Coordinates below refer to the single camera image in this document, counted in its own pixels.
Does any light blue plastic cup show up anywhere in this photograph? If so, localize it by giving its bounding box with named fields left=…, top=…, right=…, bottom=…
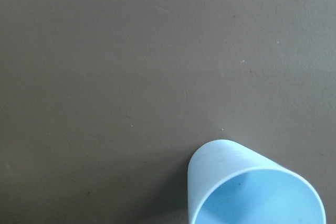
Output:
left=187, top=140, right=327, bottom=223

